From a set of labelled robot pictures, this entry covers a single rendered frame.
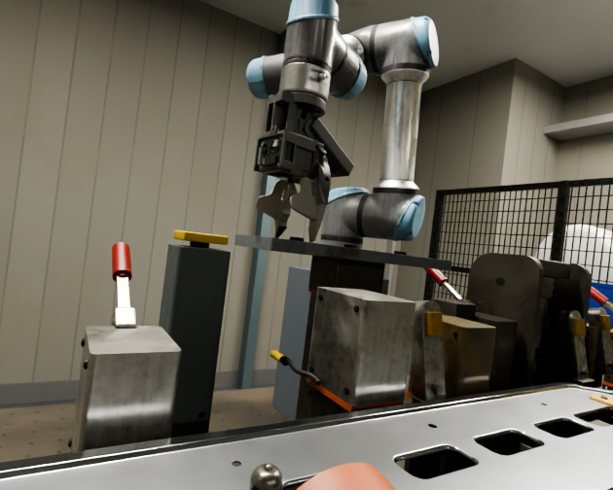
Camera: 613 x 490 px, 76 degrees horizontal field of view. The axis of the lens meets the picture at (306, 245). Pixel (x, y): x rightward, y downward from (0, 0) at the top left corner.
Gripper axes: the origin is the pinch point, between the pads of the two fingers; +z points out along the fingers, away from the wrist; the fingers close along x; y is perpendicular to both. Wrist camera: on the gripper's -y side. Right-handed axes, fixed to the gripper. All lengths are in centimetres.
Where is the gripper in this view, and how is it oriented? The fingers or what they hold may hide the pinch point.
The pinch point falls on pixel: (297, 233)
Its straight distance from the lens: 61.4
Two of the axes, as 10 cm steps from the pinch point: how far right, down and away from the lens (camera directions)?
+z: -1.2, 9.9, -0.1
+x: 6.4, 0.7, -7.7
